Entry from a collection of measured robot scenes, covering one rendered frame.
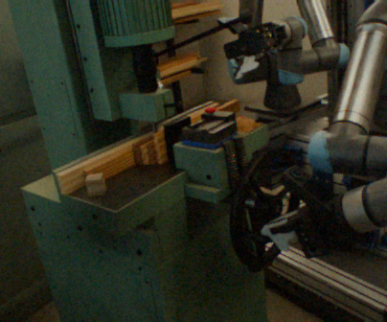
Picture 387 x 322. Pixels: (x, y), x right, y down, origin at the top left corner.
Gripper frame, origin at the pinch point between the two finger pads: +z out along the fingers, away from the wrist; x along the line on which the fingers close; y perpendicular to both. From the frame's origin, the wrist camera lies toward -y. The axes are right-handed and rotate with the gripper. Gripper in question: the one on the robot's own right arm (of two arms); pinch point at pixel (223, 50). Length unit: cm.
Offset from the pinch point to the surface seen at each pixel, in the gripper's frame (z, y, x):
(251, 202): 13.6, 6.1, 35.5
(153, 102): 15.7, -13.3, 6.9
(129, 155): 23.2, -19.9, 17.9
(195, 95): -292, -284, 36
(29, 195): 34, -60, 24
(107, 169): 30.6, -20.0, 18.7
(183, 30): -284, -266, -37
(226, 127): 13.1, 4.9, 16.9
